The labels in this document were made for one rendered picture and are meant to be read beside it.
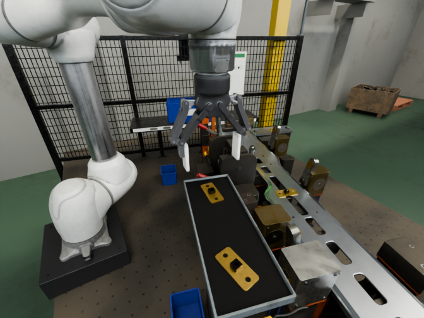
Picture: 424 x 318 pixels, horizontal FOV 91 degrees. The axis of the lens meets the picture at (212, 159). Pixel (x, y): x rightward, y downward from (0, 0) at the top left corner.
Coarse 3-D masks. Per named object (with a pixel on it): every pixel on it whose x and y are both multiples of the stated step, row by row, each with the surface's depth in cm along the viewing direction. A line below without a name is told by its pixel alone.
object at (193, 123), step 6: (204, 108) 44; (210, 108) 44; (192, 114) 47; (198, 114) 47; (204, 114) 44; (192, 120) 45; (198, 120) 45; (186, 126) 46; (192, 126) 45; (180, 132) 47; (186, 132) 45; (186, 138) 46; (180, 144) 46
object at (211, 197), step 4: (204, 184) 61; (208, 184) 61; (212, 184) 61; (204, 188) 59; (208, 188) 58; (212, 188) 58; (204, 192) 57; (208, 192) 57; (212, 192) 57; (216, 192) 57; (208, 196) 56; (212, 196) 56; (216, 196) 56; (220, 196) 56; (212, 200) 55; (216, 200) 55; (220, 200) 55
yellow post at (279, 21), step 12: (276, 0) 145; (288, 0) 144; (276, 12) 146; (288, 12) 147; (276, 24) 149; (276, 48) 157; (276, 60) 162; (264, 72) 172; (276, 72) 166; (264, 84) 175; (264, 96) 177; (264, 108) 180; (264, 120) 185
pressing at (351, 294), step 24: (264, 192) 83; (312, 216) 72; (312, 240) 63; (336, 240) 63; (360, 264) 57; (336, 288) 51; (360, 288) 51; (384, 288) 51; (360, 312) 47; (384, 312) 47; (408, 312) 47
